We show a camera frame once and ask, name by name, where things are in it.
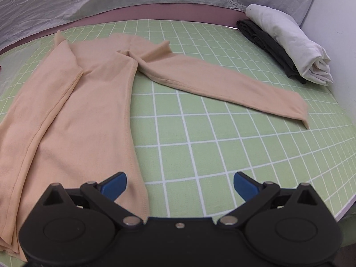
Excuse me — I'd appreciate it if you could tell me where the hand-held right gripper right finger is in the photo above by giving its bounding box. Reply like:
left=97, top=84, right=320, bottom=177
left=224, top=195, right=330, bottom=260
left=217, top=172, right=320, bottom=230

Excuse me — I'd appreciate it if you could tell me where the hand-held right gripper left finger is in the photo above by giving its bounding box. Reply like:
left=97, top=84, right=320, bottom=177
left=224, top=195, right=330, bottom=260
left=42, top=172, right=145, bottom=230

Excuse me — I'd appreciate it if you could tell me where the beige long-sleeved shirt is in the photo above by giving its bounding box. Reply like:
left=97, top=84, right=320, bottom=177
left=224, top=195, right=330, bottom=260
left=0, top=30, right=310, bottom=259

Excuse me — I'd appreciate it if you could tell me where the white garment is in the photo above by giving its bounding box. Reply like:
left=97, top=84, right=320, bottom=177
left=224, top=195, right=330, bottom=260
left=245, top=4, right=334, bottom=87

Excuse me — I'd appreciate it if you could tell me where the green grid mat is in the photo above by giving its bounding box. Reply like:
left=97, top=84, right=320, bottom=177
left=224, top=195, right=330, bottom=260
left=0, top=19, right=356, bottom=267

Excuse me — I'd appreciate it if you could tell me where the black folded garment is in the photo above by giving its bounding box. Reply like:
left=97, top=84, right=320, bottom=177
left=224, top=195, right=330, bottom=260
left=236, top=19, right=308, bottom=84

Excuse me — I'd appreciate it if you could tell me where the pink bed cover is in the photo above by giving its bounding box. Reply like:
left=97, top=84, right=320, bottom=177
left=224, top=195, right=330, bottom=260
left=0, top=3, right=247, bottom=56

